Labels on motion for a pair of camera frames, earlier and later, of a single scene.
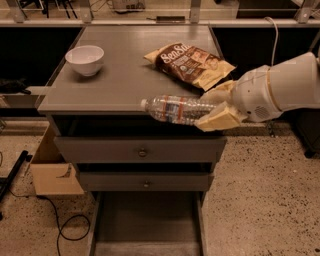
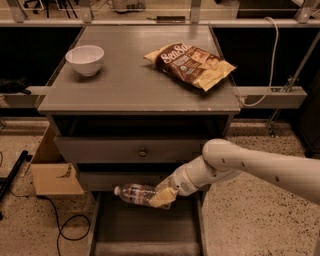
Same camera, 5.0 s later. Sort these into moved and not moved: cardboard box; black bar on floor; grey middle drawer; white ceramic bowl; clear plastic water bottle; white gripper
Moved: clear plastic water bottle; white gripper
Not moved: white ceramic bowl; grey middle drawer; cardboard box; black bar on floor
